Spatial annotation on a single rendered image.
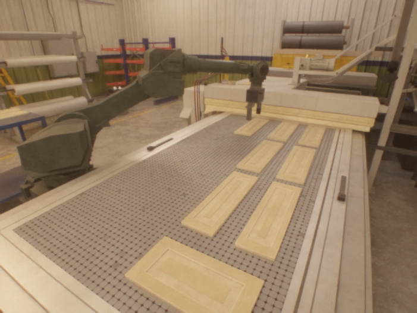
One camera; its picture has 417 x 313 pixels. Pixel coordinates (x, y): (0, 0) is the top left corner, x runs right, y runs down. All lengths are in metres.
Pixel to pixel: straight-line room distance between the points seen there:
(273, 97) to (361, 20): 4.51
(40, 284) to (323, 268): 1.17
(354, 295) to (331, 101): 2.36
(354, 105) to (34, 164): 3.15
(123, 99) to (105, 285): 1.68
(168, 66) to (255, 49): 5.89
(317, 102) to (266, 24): 4.92
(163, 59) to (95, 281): 1.66
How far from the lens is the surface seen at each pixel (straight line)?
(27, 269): 1.35
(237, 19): 8.15
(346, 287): 1.23
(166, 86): 2.09
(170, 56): 2.17
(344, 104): 3.18
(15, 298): 1.30
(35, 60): 6.13
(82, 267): 1.24
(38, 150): 2.12
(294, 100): 3.24
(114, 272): 1.17
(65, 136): 2.03
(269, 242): 1.24
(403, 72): 3.41
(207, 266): 1.10
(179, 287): 1.05
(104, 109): 2.38
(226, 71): 2.48
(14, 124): 3.13
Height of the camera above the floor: 1.73
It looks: 25 degrees down
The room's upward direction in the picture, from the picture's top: straight up
